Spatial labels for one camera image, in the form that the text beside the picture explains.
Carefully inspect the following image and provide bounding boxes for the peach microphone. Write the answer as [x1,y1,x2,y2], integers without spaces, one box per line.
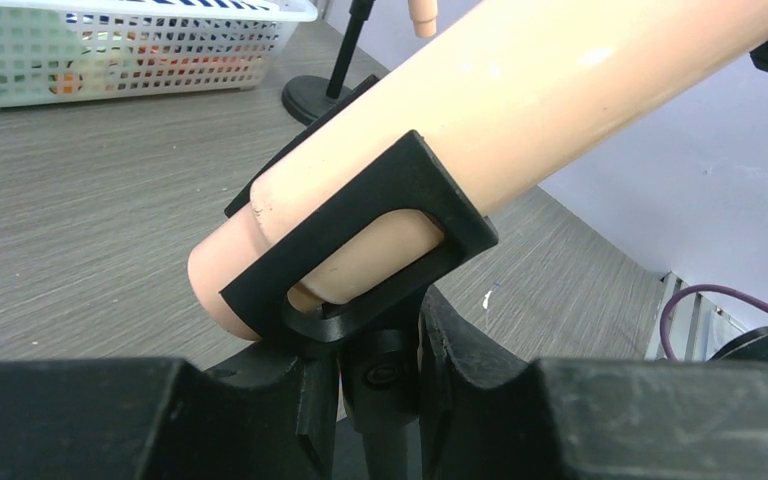
[187,0,768,342]
[408,0,438,38]

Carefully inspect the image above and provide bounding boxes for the white plastic basket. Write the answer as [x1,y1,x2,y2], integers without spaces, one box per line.
[0,1,319,109]

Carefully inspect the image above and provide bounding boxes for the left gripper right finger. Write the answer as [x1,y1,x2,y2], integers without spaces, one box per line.
[420,288,768,479]

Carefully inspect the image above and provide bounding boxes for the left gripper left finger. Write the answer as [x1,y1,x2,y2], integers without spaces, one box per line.
[0,344,338,479]

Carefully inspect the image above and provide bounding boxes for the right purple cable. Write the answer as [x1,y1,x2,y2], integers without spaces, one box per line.
[659,284,768,362]

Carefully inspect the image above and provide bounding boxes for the black stand front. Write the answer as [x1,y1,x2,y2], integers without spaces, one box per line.
[281,0,375,126]

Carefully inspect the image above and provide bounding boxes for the black stand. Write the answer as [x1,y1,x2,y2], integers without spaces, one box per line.
[281,0,375,126]
[211,76,498,479]

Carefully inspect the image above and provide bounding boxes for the blue striped cloth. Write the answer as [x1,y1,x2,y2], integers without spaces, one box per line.
[145,0,280,11]

